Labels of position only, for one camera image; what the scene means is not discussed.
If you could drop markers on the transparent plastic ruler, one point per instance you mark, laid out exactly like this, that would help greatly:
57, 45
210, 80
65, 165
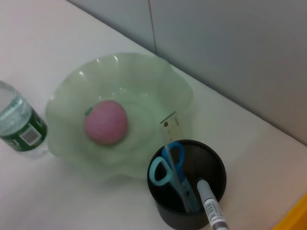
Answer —
172, 134

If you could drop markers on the pink peach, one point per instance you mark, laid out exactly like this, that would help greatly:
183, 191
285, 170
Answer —
105, 122

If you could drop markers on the blue plastic scissors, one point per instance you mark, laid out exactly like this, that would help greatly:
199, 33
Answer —
168, 172

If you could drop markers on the white grey ballpoint pen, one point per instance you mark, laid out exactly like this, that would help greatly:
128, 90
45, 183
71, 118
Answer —
212, 206

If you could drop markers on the clear green-label water bottle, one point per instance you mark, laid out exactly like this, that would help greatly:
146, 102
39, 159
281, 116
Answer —
21, 124

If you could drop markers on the pale green glass fruit plate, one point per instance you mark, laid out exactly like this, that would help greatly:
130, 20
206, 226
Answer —
132, 83

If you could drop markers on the black mesh pen holder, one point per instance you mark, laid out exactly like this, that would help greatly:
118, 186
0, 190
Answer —
208, 163

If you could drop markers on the yellow plastic bin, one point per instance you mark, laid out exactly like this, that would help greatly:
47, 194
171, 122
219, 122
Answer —
292, 214

